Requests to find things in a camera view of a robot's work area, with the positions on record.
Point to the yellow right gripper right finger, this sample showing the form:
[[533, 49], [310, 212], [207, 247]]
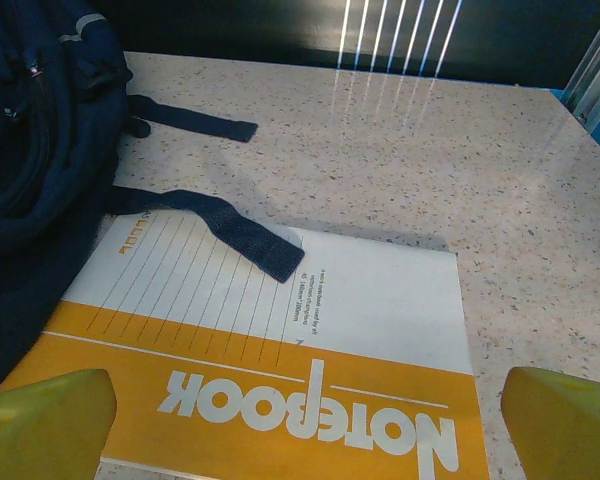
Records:
[[570, 430]]

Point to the orange white notebook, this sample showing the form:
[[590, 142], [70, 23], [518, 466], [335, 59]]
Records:
[[280, 380]]

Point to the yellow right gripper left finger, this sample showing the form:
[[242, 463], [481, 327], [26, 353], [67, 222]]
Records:
[[40, 430]]

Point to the navy blue backpack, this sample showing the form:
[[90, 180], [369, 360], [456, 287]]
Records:
[[30, 150]]

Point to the aluminium frame post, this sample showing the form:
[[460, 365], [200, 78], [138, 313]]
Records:
[[592, 75]]

